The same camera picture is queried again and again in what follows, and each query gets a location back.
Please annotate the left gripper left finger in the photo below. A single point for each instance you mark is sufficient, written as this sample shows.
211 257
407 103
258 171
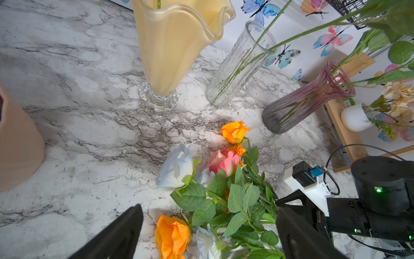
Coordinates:
118 240

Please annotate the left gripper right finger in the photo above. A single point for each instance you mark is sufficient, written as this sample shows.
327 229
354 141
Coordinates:
300 240

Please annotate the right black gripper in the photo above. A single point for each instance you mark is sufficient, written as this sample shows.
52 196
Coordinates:
350 216

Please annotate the wooden corner shelf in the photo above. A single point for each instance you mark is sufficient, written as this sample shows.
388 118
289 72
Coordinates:
352 141

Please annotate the orange rose pile top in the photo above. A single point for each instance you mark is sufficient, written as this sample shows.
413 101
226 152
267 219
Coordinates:
235 134

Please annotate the sunflower bouquet in white vase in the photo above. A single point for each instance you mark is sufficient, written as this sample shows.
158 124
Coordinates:
392 113

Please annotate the purple ribbed glass vase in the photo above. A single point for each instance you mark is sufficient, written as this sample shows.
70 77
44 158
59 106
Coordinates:
285 113

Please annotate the green succulent in pink pot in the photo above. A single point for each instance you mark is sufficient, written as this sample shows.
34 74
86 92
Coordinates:
22 146

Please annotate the clear ribbed glass vase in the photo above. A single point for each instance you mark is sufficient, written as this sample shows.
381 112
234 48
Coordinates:
250 52

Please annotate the yellow wavy glass vase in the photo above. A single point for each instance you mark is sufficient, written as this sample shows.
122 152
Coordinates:
170 40

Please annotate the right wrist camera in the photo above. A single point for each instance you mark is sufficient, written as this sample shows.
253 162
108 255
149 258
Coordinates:
309 180

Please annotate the black wire wall basket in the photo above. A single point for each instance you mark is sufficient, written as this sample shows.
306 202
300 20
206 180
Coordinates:
361 14

